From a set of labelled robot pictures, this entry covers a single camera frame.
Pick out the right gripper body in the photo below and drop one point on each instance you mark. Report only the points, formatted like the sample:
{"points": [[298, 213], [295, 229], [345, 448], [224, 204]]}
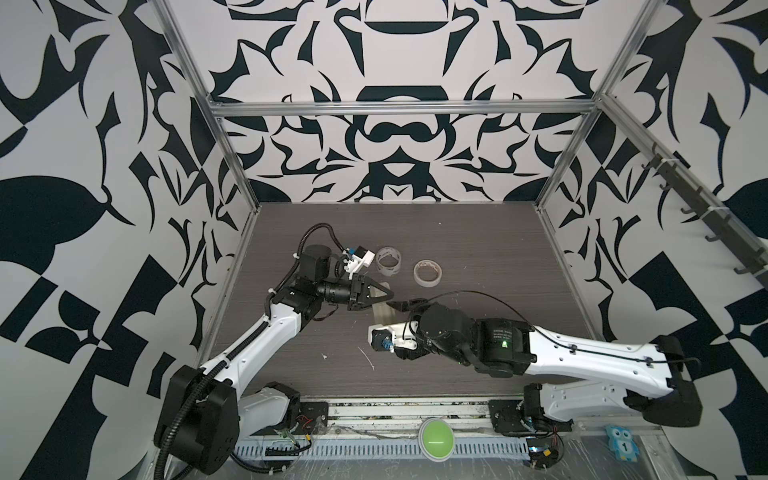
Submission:
{"points": [[429, 340]]}

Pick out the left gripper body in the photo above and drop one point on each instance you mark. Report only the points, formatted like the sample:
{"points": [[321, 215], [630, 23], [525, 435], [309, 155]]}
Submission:
{"points": [[342, 292]]}

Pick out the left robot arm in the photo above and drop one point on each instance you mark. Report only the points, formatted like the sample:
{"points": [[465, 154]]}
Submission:
{"points": [[205, 411]]}

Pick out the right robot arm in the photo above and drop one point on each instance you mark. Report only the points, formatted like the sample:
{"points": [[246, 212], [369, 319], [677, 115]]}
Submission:
{"points": [[604, 377]]}

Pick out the clear tape roll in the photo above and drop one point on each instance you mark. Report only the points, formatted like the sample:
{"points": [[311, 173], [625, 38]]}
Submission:
{"points": [[388, 261]]}

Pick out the beige masking tape roll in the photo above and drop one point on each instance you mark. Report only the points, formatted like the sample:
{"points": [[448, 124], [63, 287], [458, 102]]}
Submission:
{"points": [[427, 273]]}

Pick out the green push button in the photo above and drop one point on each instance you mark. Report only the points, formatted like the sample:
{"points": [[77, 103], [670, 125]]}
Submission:
{"points": [[436, 440]]}

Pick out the small electronics board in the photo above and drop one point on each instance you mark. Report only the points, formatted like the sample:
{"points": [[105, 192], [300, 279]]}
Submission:
{"points": [[544, 452]]}

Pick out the blue owl number tag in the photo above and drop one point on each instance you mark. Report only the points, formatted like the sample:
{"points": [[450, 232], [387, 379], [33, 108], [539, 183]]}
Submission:
{"points": [[621, 443]]}

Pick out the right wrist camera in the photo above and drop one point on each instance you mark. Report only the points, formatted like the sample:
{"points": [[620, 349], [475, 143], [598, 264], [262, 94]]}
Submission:
{"points": [[391, 337]]}

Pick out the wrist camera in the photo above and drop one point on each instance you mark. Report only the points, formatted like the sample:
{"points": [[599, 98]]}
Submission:
{"points": [[391, 337], [357, 259]]}

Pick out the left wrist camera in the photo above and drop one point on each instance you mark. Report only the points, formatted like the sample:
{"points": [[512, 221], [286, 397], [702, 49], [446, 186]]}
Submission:
{"points": [[357, 259]]}

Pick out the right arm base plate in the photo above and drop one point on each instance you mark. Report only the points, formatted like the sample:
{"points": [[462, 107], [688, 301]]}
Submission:
{"points": [[523, 418]]}

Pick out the white slotted cable duct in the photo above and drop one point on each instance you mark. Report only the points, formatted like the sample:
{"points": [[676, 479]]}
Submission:
{"points": [[505, 448]]}

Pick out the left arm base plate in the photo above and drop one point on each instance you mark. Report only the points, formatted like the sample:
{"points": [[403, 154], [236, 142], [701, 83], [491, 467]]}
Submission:
{"points": [[304, 417]]}

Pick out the black wall hook rail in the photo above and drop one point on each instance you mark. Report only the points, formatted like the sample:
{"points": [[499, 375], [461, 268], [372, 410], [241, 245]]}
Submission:
{"points": [[701, 204]]}

